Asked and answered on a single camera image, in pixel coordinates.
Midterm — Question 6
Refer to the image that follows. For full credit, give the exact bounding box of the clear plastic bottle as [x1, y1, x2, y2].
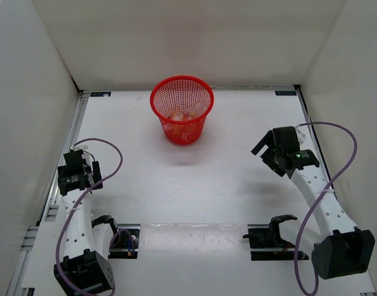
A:
[183, 101, 207, 120]

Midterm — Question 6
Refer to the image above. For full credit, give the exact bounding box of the small bottle yellow cap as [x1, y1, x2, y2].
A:
[169, 111, 185, 121]

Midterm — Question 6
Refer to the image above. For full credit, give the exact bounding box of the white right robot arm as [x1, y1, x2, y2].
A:
[246, 126, 375, 279]

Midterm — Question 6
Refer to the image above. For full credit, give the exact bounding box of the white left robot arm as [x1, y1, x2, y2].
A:
[54, 149, 121, 295]

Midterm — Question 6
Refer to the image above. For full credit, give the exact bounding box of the red mesh plastic bin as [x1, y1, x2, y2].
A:
[150, 75, 214, 145]

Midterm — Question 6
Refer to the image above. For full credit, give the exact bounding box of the right black logo sticker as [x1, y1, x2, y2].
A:
[275, 91, 297, 96]

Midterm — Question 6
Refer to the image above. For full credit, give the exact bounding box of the black logo sticker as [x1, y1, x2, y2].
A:
[275, 91, 297, 96]
[90, 92, 111, 97]

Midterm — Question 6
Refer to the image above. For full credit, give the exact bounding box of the left black logo sticker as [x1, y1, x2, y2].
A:
[90, 92, 111, 97]

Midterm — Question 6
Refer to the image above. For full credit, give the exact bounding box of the left aluminium frame rail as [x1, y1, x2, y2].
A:
[6, 90, 90, 295]

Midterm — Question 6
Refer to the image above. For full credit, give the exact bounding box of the aluminium frame rail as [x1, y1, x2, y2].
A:
[6, 90, 90, 295]
[294, 84, 355, 226]

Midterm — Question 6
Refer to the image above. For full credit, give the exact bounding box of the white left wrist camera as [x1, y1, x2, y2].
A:
[70, 149, 92, 165]

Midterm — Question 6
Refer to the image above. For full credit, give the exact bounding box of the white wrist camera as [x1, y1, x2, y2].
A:
[70, 149, 92, 165]
[295, 127, 306, 146]

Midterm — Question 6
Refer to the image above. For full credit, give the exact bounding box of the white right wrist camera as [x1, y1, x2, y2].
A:
[295, 127, 306, 146]

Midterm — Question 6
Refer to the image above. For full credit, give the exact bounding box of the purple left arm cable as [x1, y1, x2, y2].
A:
[54, 138, 137, 296]

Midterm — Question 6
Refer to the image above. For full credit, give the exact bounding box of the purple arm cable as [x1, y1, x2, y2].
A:
[54, 138, 137, 296]
[293, 121, 359, 294]

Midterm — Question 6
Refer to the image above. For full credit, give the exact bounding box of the right aluminium frame rail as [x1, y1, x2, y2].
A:
[294, 84, 355, 226]

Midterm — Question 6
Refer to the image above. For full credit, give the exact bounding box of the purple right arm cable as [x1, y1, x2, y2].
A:
[293, 121, 359, 294]

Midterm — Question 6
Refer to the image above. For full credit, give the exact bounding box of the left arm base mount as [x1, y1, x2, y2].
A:
[108, 224, 140, 259]

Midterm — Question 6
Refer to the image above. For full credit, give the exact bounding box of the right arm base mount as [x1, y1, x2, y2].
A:
[242, 215, 297, 261]

